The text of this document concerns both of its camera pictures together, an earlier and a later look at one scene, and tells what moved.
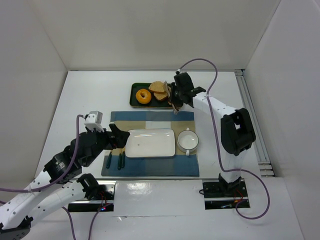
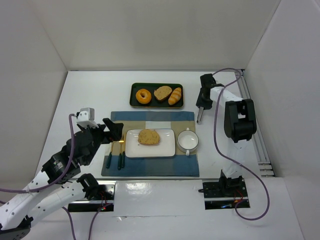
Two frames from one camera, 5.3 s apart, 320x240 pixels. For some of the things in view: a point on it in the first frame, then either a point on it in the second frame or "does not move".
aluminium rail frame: x=266 y=168 does not move
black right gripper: x=177 y=94 -> x=203 y=103
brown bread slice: x=158 y=86 -> x=148 y=137
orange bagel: x=145 y=100 does not move
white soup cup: x=187 y=141 does not move
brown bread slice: x=160 y=96 does not move
